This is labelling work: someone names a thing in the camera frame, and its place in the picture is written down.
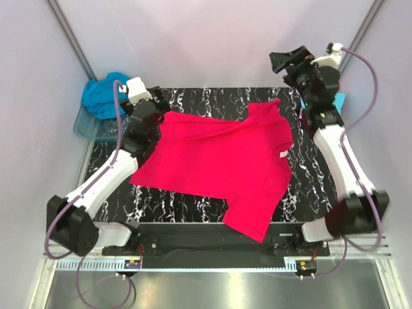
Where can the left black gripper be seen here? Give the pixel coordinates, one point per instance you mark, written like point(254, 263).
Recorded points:
point(163, 103)

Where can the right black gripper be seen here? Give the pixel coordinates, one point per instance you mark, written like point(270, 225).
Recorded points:
point(280, 60)

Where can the red t shirt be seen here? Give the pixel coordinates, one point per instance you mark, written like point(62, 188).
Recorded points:
point(242, 162)

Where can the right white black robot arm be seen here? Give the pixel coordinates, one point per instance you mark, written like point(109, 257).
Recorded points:
point(360, 207)

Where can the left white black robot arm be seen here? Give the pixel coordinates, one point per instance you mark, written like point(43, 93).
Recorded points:
point(69, 220)

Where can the blue crumpled t shirt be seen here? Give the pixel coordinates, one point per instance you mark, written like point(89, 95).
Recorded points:
point(97, 96)

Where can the folded light blue t shirt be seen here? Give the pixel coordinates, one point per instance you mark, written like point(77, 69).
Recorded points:
point(339, 101)

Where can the clear teal plastic bin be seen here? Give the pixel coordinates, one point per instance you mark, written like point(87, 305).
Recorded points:
point(90, 128)

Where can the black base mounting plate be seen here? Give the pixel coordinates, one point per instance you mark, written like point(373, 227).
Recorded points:
point(211, 246)

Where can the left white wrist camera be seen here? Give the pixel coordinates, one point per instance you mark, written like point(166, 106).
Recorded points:
point(135, 90)

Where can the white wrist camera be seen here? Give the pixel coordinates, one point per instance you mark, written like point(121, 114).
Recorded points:
point(135, 90)
point(332, 58)

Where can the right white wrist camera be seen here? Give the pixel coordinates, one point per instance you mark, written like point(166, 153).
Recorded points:
point(332, 58)

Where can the right aluminium corner post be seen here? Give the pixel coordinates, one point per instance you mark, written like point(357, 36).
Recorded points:
point(362, 32)

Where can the aluminium corner post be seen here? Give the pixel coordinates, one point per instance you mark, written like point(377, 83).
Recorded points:
point(64, 25)
point(362, 32)

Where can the left aluminium corner post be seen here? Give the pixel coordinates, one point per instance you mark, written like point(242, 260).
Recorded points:
point(64, 25)

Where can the white slotted cable duct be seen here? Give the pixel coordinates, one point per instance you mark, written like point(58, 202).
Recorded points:
point(104, 265)

